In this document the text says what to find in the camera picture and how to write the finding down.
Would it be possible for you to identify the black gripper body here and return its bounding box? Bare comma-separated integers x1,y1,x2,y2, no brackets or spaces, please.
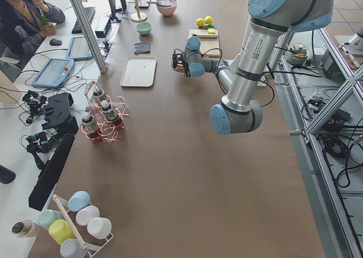
172,49,191,77

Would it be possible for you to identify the bread slice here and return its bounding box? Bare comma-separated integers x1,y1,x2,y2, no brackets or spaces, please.
175,65,185,73

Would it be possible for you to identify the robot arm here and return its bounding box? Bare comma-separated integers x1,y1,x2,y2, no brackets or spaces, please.
172,0,334,134

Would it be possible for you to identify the cream rabbit tray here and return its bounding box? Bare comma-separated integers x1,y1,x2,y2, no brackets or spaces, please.
120,56,157,88

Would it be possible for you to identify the steel muddler black tip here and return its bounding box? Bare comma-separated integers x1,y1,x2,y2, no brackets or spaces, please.
192,33,218,39

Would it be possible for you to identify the bamboo cutting board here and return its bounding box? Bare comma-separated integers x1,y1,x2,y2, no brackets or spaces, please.
188,29,221,58

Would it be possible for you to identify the grey folded cloth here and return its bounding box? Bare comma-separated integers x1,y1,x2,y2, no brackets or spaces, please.
134,41,151,54

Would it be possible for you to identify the upper whole lemon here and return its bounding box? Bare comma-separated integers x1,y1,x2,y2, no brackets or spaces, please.
196,18,205,27

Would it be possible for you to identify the whole lemon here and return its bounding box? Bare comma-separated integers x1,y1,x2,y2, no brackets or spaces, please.
204,15,213,24
196,18,205,27

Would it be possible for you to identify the half lemon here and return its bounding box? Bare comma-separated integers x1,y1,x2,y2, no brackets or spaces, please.
208,28,216,35

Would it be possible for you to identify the green lime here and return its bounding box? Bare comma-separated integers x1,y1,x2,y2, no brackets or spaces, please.
204,23,214,29

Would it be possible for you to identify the mint green bowl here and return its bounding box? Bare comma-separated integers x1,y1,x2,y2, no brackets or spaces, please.
136,22,152,35

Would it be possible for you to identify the pink ice bowl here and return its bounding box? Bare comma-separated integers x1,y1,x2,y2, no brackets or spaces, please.
157,0,178,16

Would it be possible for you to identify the lower whole lemon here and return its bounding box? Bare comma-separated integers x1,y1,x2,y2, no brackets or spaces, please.
204,15,213,24

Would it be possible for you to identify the metal ice scoop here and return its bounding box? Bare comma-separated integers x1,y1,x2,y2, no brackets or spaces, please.
146,0,175,7

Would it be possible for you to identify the wooden mug tree stand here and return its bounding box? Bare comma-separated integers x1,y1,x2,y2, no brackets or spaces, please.
129,0,147,23

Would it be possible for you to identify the right tea bottle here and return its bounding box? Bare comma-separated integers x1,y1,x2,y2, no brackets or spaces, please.
101,101,124,129

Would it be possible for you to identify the tea bottle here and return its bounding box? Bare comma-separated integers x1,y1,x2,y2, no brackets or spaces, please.
82,112,102,143
92,89,107,106
101,101,124,129

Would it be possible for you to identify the left tea bottle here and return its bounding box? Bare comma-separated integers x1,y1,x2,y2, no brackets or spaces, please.
92,89,107,106

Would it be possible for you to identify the black keyboard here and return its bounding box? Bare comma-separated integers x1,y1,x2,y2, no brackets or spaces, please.
71,6,96,34

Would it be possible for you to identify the blue teach pendant far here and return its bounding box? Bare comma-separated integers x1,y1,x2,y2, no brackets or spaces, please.
66,36,92,61

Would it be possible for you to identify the blue teach pendant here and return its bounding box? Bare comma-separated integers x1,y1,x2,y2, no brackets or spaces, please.
31,58,74,88
66,36,92,61

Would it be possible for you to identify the front tea bottle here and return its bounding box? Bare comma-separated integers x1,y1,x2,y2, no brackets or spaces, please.
82,112,102,143

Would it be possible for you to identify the blue teach pendant near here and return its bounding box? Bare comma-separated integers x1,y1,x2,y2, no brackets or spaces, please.
31,58,74,88

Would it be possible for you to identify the black computer mouse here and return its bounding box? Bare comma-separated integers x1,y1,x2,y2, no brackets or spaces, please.
49,38,62,46

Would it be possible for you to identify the person in dark jacket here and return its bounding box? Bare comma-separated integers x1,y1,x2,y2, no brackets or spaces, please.
1,0,66,64

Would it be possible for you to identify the pink cup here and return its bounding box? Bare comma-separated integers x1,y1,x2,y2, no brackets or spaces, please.
75,205,100,226

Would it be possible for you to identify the white cup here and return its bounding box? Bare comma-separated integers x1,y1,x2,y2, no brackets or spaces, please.
87,217,112,239

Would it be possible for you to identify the mint cup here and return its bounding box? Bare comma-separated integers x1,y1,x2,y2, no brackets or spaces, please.
38,209,64,230

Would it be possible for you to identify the yellow cup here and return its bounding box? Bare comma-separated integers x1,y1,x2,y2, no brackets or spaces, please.
48,219,75,246

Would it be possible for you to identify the white cup rack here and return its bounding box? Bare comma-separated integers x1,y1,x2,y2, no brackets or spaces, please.
52,194,113,257

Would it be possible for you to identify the grey blue cup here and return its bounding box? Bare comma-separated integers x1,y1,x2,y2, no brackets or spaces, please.
60,238,87,258

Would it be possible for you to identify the copper wire bottle rack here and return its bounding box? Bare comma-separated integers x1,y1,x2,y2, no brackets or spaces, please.
81,81,130,144

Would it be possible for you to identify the aluminium frame post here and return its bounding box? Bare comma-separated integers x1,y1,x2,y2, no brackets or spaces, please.
69,0,107,73

